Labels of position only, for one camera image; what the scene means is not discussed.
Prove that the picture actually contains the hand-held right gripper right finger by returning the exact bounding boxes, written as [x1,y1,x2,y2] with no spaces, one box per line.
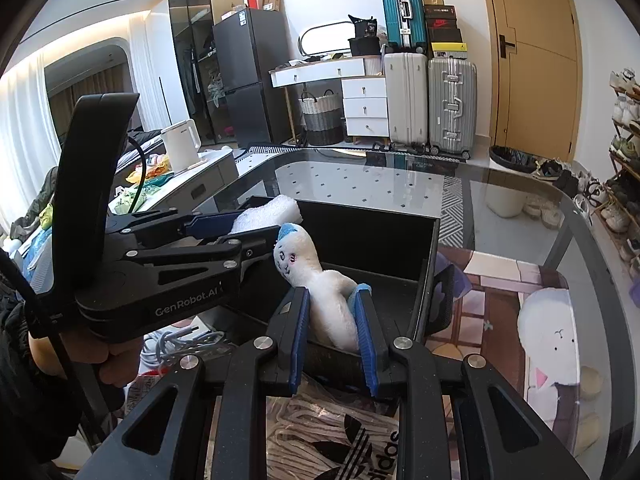
[351,284,591,480]

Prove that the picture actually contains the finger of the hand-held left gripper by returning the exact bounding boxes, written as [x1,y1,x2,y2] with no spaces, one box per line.
[77,226,282,306]
[106,207,242,247]

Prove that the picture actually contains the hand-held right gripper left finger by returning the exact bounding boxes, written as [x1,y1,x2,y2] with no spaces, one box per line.
[75,286,313,480]

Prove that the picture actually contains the white fluffy cloth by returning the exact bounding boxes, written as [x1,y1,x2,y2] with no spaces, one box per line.
[229,193,304,235]

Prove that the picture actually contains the white plush toy blue fin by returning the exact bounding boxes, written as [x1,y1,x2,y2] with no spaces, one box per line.
[272,222,373,353]

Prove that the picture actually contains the black storage box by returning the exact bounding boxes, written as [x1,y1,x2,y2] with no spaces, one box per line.
[215,194,457,397]

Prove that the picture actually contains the white cable coil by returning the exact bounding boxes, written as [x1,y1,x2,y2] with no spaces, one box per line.
[141,326,237,377]

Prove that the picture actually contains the person's left forearm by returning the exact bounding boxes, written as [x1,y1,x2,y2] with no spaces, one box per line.
[0,247,103,480]

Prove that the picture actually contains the person's left hand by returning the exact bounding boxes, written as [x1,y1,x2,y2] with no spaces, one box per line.
[27,332,144,389]

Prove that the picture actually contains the grey side cabinet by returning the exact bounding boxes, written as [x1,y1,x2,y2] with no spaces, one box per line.
[109,149,240,213]

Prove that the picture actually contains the colourful snack packets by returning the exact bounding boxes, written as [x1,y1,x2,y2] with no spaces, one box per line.
[111,154,173,211]

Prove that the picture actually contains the white curtain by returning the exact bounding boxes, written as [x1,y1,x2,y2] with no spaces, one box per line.
[0,57,68,241]

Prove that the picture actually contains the white electric kettle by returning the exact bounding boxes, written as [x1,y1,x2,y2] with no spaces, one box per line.
[160,119,207,172]

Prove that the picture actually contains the printed cartoon table mat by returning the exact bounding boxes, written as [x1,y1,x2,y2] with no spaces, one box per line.
[425,249,618,466]

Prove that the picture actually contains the woven laundry basket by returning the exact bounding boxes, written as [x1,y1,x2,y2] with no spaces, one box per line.
[298,89,346,147]

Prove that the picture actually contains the black fridge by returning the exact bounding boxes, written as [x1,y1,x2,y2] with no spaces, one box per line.
[212,7,294,149]

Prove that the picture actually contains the dark glass wardrobe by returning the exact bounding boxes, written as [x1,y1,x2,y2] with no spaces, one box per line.
[167,0,244,147]

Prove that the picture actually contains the white dressing table with drawers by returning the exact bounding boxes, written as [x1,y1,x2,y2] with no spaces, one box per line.
[269,55,391,142]

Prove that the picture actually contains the white trash bin black liner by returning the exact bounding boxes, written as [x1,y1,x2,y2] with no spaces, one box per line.
[487,145,539,219]

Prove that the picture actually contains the white suitcase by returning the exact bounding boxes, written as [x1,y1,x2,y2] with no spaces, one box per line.
[383,52,431,150]

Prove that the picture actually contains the oval mirror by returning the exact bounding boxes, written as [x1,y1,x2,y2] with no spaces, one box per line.
[298,18,354,57]

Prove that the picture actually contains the black bag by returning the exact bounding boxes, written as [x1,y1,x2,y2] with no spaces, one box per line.
[347,13,384,57]

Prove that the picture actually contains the silver suitcase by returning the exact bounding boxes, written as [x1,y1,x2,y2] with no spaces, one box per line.
[427,57,479,159]

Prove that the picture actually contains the pile of loose shoes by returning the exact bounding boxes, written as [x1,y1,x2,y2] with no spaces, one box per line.
[522,157,640,266]

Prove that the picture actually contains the teal suitcase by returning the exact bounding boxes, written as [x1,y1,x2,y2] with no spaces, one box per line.
[379,0,429,54]

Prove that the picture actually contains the black yellow shoe box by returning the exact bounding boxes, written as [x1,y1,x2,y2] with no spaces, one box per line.
[430,41,470,59]

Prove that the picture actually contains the wooden shoe rack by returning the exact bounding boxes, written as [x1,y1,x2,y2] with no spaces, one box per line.
[600,70,640,211]

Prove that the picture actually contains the wooden door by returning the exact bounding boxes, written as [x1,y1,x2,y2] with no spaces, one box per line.
[479,0,585,162]

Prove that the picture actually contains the rows of racked sneakers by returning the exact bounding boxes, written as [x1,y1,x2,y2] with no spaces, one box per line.
[602,71,640,206]

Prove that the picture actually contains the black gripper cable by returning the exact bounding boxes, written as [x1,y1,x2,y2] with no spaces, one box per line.
[124,132,149,217]

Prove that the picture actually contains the clear bag of rope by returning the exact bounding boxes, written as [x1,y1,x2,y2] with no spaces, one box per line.
[264,374,402,480]

